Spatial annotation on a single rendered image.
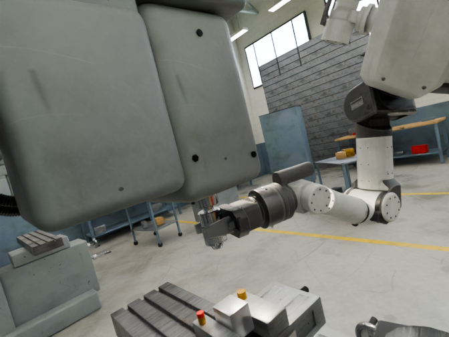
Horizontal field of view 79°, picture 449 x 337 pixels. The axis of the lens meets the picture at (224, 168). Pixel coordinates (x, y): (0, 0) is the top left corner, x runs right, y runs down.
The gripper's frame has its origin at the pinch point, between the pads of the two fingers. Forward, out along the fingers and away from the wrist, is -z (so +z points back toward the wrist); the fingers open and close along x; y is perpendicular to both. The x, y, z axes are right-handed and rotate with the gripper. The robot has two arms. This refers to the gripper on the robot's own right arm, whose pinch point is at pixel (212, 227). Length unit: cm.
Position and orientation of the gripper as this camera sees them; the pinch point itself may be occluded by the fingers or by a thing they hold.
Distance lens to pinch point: 57.1
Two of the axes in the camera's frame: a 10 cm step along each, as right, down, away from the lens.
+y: 2.5, 9.6, 0.8
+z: 8.9, -2.7, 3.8
